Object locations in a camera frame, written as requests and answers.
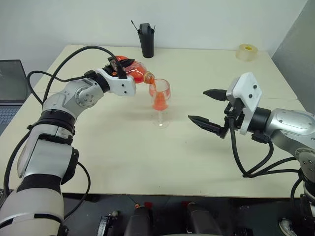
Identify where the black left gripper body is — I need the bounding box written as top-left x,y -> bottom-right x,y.
102,56 -> 122,75

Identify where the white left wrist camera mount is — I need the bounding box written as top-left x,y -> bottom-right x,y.
97,67 -> 137,97

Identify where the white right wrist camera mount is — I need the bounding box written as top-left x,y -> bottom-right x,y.
225,71 -> 263,136

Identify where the clear wine glass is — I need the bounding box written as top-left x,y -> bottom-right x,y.
148,78 -> 172,129

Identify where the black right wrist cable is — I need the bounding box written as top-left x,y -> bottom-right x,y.
228,115 -> 306,179

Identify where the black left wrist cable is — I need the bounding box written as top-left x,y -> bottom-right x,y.
27,45 -> 126,107

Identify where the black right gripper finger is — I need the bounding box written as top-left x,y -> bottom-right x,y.
188,114 -> 226,139
203,88 -> 229,102

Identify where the tall black cup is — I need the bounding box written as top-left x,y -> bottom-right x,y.
137,29 -> 156,59

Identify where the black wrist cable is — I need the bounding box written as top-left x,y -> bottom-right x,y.
27,45 -> 126,107
228,115 -> 306,179

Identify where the clear bottle with red drink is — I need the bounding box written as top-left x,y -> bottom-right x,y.
114,55 -> 156,86

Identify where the clear tape roll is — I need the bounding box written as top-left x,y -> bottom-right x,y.
236,43 -> 259,62

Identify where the grey laptop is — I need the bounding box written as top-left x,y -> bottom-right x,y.
0,59 -> 28,136

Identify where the black left upper arm cable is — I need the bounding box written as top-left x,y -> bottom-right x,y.
3,127 -> 92,220

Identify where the dark rounded shape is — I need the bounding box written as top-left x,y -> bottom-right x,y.
181,201 -> 224,236
124,201 -> 154,236

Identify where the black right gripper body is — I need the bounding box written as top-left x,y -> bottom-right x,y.
220,97 -> 247,139

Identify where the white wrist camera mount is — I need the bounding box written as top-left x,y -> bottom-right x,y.
225,71 -> 263,136
97,67 -> 137,97

